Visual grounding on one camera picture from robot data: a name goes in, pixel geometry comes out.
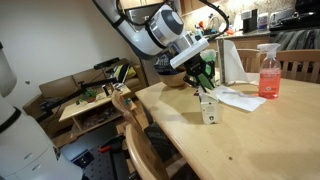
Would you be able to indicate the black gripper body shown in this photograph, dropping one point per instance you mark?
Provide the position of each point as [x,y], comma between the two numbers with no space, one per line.
[193,68]

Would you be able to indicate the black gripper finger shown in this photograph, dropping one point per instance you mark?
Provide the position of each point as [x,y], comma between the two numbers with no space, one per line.
[206,82]
[198,82]

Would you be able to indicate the small white patterned carton box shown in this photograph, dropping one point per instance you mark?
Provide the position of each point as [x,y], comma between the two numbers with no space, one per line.
[209,107]

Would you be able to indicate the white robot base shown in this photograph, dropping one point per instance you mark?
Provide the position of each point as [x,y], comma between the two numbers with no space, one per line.
[26,152]

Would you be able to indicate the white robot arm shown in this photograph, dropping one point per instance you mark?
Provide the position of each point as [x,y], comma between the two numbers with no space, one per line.
[163,37]

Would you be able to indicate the green plastic bag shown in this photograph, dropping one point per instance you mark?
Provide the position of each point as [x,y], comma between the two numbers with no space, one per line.
[208,61]

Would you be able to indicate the wooden bowl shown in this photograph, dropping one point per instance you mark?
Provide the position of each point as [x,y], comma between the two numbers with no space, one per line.
[175,80]

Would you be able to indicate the white paper towel roll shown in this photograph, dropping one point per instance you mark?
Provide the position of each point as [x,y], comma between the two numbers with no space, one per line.
[237,65]

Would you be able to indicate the blue chips bag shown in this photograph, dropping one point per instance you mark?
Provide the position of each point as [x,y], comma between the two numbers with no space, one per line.
[162,64]

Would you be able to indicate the white paper towel sheet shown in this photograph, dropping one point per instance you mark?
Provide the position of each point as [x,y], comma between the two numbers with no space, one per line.
[238,99]

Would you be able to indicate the pink liquid spray bottle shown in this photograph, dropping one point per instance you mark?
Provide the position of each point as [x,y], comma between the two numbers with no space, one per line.
[270,72]

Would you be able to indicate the black coffee maker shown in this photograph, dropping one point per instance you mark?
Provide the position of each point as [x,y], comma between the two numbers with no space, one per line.
[249,19]

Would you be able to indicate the wooden chair behind table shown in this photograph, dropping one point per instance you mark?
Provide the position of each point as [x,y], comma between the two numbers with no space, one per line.
[300,65]

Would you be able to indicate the black stove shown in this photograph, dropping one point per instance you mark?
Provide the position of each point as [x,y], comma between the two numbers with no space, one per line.
[305,14]

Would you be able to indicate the wooden coffee table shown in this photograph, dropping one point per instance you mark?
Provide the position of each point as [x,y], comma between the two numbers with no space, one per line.
[89,116]

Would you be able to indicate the brown sofa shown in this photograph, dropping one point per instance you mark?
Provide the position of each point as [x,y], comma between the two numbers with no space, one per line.
[55,95]

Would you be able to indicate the black camera on boom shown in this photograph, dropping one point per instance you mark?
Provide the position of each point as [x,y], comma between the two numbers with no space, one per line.
[47,108]

